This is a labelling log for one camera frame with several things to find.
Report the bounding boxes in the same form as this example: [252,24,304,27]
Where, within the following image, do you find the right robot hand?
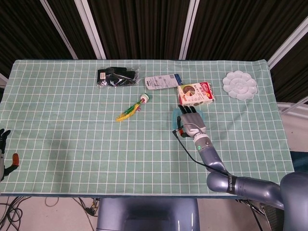
[176,104,207,139]

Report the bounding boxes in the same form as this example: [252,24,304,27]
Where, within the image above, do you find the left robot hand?
[0,128,20,182]

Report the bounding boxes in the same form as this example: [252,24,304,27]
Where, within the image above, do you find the blue plastic container lid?
[172,107,205,130]

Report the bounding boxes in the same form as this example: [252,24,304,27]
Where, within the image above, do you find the red white snack carton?
[177,81,216,106]

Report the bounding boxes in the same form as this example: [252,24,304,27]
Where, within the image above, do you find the blister pack with card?
[144,73,183,91]

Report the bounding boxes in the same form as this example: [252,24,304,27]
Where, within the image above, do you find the white flower paint palette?
[222,70,257,101]

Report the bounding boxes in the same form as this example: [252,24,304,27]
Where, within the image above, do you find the yellow green feather shuttlecock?
[115,93,151,123]

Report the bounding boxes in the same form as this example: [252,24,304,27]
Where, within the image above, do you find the green white checked tablecloth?
[0,59,300,197]

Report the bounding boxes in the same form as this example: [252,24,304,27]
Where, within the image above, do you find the black gloves in plastic bag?
[97,65,141,89]

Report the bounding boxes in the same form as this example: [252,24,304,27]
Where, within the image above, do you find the white metal rod stand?
[276,97,308,116]

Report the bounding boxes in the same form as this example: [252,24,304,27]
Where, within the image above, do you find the grey blue robot torso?
[96,197,200,231]

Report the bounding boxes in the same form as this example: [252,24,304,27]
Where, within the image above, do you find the dark brown curtain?
[0,0,308,103]

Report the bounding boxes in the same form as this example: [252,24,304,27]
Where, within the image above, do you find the blue denim trouser leg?
[290,150,308,174]

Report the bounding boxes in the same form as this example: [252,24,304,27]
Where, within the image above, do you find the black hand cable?
[172,124,263,231]

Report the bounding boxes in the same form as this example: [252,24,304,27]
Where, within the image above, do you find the black floor cable bundle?
[0,196,32,231]

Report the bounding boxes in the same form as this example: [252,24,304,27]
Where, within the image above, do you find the white metal frame post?
[267,17,308,69]
[74,0,107,60]
[179,0,198,60]
[39,0,79,60]

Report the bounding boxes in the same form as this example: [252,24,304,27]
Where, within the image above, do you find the yellow black floor cables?
[77,197,101,217]

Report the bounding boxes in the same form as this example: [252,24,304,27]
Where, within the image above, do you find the chrome wire frame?
[237,197,284,215]

